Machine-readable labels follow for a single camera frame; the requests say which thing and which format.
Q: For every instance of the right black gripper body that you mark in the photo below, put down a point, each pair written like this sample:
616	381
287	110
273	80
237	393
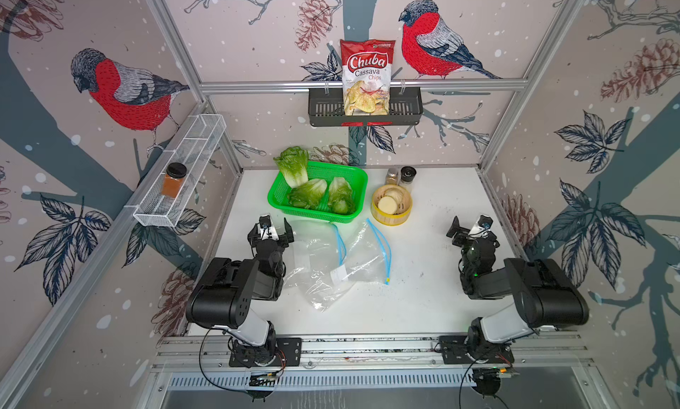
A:
467	248

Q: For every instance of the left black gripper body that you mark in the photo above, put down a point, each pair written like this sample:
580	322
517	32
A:
282	243

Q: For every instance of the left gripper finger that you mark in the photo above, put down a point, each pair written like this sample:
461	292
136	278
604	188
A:
288	235
258	231

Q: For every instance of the clear zipper bag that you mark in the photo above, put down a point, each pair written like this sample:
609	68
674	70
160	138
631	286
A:
369	256
317	266

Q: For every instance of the chinese cabbage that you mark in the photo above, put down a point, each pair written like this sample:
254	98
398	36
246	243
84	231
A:
308	195
341	197
292	164

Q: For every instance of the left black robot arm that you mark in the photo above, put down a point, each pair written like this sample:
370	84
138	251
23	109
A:
221	301

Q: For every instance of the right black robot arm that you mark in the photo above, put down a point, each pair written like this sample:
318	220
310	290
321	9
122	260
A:
543	296

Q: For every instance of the upright chinese cabbage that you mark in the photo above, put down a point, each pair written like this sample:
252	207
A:
292	164

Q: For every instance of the red cassava chips bag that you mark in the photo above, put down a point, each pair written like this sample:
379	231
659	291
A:
366	76

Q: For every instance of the yellow bamboo steamer bowl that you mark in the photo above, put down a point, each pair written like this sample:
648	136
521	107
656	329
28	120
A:
402	196

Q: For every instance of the white steamed bun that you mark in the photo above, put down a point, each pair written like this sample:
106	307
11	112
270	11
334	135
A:
388	205

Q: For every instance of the black cap pepper grinder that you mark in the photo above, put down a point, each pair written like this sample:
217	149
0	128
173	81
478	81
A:
407	175

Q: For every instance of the metal cap spice jar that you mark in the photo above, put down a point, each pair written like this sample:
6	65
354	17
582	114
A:
392	176

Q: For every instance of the orange spice jar black lid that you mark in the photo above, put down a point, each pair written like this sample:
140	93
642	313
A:
175	175

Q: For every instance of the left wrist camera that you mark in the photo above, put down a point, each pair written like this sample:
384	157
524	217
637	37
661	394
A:
271	233

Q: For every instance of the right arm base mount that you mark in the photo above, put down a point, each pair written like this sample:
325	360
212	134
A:
459	350

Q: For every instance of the clear acrylic wall shelf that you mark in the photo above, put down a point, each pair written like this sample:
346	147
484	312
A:
163	204

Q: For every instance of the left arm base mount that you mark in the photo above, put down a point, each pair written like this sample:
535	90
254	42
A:
284	351

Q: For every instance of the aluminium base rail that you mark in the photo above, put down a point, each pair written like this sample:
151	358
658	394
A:
371	351

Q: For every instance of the black wall basket shelf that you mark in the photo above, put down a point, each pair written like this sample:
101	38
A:
326	109

